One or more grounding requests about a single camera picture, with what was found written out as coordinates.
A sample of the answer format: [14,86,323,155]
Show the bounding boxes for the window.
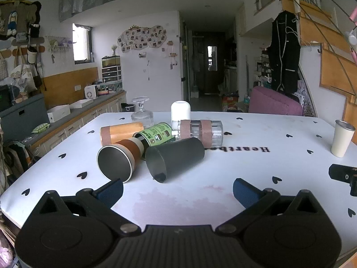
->
[73,23,92,63]

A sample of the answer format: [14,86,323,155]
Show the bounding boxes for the canvas tote bag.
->
[10,64,37,92]

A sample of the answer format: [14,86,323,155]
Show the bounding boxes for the green wipes packet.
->
[31,123,51,133]

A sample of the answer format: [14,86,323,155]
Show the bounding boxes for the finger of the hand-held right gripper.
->
[328,164,357,196]

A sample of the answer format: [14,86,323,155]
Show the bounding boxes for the cream cup with metal rim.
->
[331,119,356,158]

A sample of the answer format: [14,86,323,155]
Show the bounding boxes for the bamboo cup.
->
[100,122,145,146]

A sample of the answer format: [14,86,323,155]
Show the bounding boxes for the cloud-shaped photo board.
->
[117,25,167,53]

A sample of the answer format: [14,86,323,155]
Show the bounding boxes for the green printed can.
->
[132,122,176,147]

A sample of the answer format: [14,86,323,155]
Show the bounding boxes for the pink sofa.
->
[248,86,303,116]

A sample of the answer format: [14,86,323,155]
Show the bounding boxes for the white heart-print tablecloth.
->
[0,112,357,257]

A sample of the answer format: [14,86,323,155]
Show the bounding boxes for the dark door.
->
[205,32,226,95]

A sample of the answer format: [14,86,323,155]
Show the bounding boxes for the clear ribbed cup brown bands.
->
[173,119,224,149]

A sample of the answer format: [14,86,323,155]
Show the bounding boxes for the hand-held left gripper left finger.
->
[36,178,142,237]

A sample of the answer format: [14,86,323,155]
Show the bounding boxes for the felt wall hanging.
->
[0,0,42,42]

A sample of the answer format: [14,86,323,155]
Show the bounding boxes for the colourful cardboard box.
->
[222,94,239,111]

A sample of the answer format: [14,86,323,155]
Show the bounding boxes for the wooden staircase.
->
[280,0,357,146]

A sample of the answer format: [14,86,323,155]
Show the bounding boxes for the small white appliance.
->
[84,85,98,99]

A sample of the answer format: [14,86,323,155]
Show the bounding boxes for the black cup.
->
[145,137,205,184]

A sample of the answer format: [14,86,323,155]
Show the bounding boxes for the grey storage box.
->
[0,93,48,141]

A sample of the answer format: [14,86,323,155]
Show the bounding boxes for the white flat box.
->
[69,98,94,109]
[47,105,71,123]

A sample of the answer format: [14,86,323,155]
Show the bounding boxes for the kitchen counter cabinet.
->
[0,89,127,159]

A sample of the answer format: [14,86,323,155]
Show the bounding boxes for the white wall rack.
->
[45,36,71,62]

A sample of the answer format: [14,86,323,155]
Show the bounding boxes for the fish tank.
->
[102,55,122,68]

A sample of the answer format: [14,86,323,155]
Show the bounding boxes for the grey drawer organizer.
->
[102,65,123,83]

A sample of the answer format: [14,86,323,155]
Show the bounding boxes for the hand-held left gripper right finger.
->
[216,178,324,237]

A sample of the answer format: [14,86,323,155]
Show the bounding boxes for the clear glass goblet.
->
[131,97,154,128]

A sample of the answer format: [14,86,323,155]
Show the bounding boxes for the black jacket with white trim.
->
[268,10,301,95]

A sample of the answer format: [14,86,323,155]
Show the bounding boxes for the brown and white cup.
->
[97,138,145,183]

